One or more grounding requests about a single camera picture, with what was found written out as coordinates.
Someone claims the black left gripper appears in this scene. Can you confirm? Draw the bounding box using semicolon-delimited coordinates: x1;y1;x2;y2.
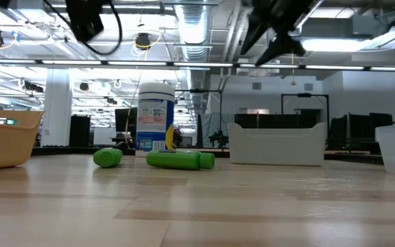
64;0;106;44

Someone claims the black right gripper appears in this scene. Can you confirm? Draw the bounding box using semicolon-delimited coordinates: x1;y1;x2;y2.
239;0;317;67

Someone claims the green travel shampoo bottle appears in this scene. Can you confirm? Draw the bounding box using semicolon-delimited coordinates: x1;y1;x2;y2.
145;150;216;172
93;147;123;169

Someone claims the rig LED light bar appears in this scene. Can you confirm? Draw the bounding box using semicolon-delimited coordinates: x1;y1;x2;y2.
0;57;395;73

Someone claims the black partition panel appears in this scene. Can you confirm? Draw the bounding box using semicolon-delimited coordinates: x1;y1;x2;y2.
234;113;322;130

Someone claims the white building column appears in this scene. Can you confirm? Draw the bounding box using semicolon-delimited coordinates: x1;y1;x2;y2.
40;68;73;148

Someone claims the grey plastic bin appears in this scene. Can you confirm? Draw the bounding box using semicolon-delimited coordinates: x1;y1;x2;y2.
227;122;327;167

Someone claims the white wipes canister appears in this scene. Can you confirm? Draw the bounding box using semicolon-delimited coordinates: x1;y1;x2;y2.
134;82;176;158

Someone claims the black monitor row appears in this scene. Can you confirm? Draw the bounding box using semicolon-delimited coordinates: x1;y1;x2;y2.
329;112;394;154

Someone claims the yellow plastic bin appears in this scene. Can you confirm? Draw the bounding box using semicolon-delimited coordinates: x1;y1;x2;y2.
0;108;45;172

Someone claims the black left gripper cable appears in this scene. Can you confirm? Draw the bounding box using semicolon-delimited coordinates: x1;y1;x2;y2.
41;0;123;56

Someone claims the silver ventilation duct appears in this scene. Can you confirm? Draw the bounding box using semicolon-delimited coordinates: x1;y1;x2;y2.
295;0;325;29
173;0;215;62

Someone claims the black metal workstation frame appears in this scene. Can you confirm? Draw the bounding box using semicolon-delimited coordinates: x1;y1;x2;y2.
280;92;331;138
175;88;223;149

